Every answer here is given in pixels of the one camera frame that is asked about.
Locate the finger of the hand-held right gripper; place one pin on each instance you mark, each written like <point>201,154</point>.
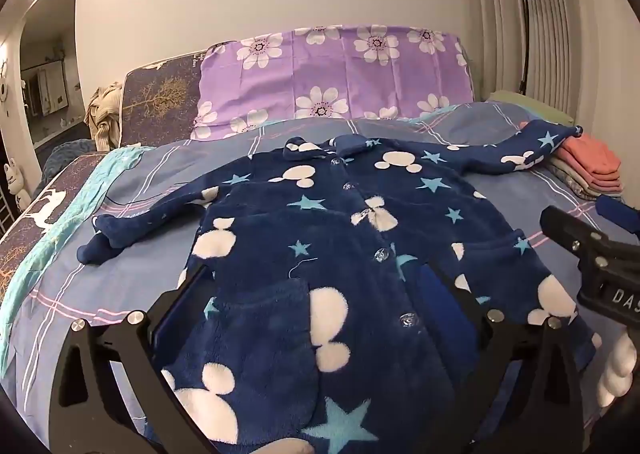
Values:
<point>567,229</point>
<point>617,213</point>

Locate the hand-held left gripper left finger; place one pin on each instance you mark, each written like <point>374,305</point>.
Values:
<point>176,314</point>

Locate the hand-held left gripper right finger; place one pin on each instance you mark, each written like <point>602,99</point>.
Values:
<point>450,329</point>

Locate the navy star print fleece pajama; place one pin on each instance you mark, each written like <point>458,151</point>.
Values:
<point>300,214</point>

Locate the person's right hand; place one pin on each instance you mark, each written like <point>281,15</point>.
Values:
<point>617,369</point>

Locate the folded grey garment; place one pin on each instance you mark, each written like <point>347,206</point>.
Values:
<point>570,174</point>

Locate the folded pink garment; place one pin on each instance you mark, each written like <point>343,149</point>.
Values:
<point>592,154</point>

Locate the blue plaid bed sheet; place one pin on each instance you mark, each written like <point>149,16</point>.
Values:
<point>150,194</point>

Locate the green pillow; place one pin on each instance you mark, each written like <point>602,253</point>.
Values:
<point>530,106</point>

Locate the teal blanket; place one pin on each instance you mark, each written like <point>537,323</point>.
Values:
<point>85,214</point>

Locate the blue knit blanket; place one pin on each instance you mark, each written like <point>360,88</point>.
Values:
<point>65,159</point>

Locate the white pleated curtain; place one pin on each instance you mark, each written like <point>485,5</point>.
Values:
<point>565,24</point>

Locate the white cat figurine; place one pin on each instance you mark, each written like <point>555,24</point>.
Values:
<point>15,184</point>

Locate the beige knit garment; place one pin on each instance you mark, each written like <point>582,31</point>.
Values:
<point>102,116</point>

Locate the black floor lamp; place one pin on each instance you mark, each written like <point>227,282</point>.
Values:
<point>526,9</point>

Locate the purple floral pillow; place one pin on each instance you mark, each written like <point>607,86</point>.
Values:
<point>325,69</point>

